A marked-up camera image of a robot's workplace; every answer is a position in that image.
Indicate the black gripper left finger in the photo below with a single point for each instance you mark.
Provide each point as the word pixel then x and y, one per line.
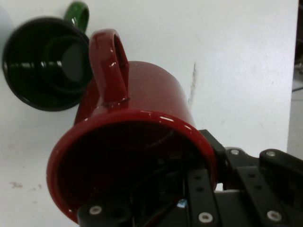
pixel 201 201

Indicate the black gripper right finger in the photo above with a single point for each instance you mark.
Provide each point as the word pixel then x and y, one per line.
pixel 260 189

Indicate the red enamel mug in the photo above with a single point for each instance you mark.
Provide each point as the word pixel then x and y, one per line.
pixel 154 94

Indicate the dark green enamel mug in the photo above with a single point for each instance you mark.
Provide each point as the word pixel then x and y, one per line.
pixel 23 71

